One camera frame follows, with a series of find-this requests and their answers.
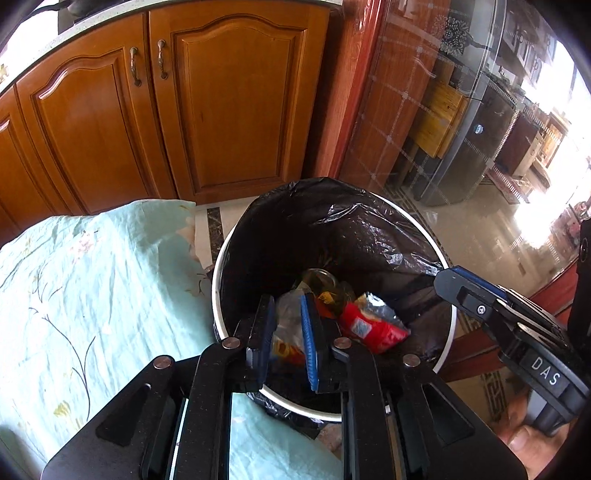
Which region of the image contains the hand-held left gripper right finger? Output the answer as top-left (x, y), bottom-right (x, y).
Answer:
top-left (299, 294), bottom-right (528, 480)

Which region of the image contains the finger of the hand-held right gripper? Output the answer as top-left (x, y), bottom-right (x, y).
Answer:
top-left (434, 268), bottom-right (573, 357)
top-left (451, 266), bottom-right (563, 328)

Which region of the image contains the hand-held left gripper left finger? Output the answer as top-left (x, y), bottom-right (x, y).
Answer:
top-left (41, 294), bottom-right (278, 480)

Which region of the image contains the clear plastic wrapper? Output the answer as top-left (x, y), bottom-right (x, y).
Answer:
top-left (270, 288), bottom-right (315, 370)

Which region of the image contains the clear bottle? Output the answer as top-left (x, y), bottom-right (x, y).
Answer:
top-left (302, 268), bottom-right (356, 319)

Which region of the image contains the red snack packet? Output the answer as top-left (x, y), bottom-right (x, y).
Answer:
top-left (337, 292), bottom-right (411, 355)

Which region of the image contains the white round trash bin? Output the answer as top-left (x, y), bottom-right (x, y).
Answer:
top-left (210, 178), bottom-right (458, 423)

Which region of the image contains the black bin liner bag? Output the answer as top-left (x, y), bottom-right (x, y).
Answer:
top-left (212, 178), bottom-right (455, 423)

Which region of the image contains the person's right hand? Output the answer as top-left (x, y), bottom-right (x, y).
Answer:
top-left (501, 394), bottom-right (563, 463)

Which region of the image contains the black appliance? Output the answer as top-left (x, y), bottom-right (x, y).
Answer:
top-left (425, 74), bottom-right (518, 206)

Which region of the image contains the red framed glass sliding door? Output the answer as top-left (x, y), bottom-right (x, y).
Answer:
top-left (318, 0), bottom-right (591, 384)

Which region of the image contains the yellow wooden stool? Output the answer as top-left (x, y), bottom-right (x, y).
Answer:
top-left (409, 83), bottom-right (469, 158)

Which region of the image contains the teal floral tablecloth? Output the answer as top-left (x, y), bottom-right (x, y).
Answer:
top-left (0, 198), bottom-right (342, 480)

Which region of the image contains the wooden base cabinet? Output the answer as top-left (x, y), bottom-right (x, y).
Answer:
top-left (0, 2), bottom-right (333, 232)

